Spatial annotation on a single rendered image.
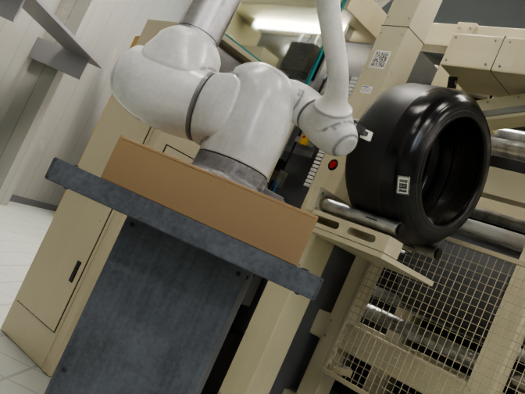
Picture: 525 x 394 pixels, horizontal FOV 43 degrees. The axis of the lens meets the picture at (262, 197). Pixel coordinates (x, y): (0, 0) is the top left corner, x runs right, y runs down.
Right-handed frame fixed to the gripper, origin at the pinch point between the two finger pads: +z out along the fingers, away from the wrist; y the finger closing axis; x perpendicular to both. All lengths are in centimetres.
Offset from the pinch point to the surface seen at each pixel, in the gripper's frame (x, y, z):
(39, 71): -8, 510, 123
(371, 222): 25.8, 0.3, 19.5
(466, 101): -23.3, -10.8, 33.3
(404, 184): 11.0, -10.2, 15.1
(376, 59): -35, 34, 36
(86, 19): -72, 503, 149
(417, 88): -22.5, 2.7, 23.1
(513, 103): -35, -5, 76
